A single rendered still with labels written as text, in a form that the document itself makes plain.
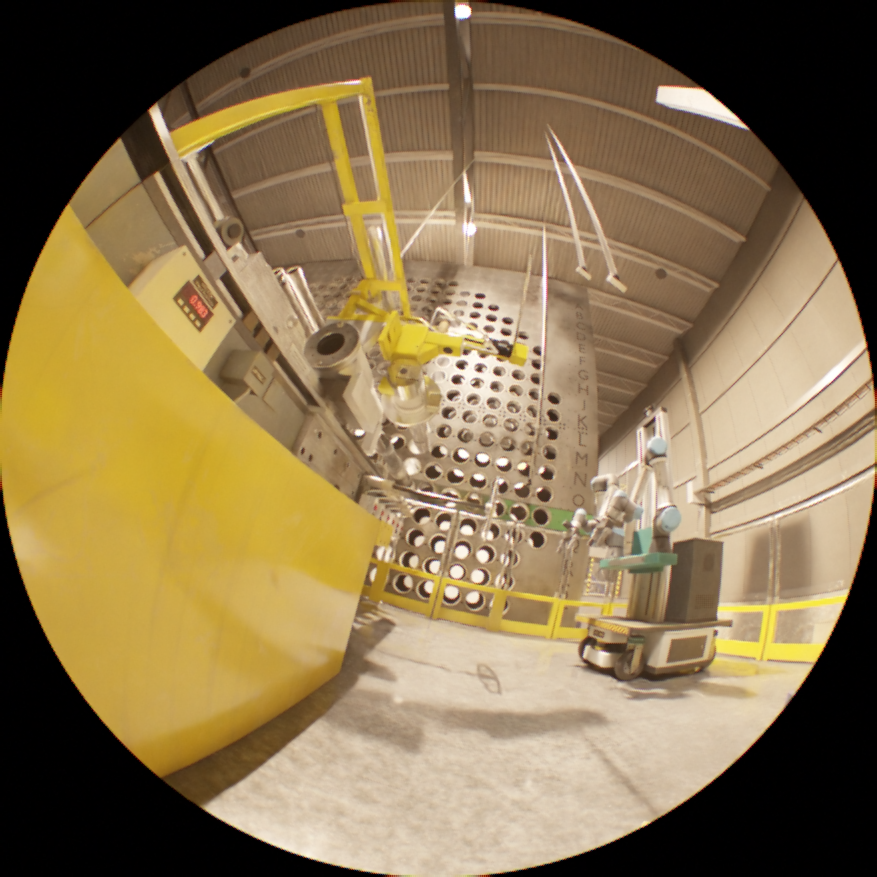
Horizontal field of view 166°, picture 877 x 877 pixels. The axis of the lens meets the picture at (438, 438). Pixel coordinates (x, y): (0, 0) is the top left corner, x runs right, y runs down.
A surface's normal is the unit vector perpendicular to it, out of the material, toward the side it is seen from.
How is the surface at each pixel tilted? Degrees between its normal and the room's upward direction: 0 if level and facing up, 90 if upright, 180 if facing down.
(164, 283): 90
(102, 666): 90
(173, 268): 90
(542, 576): 90
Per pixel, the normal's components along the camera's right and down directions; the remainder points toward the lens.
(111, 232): 0.97, 0.20
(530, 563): -0.06, -0.42
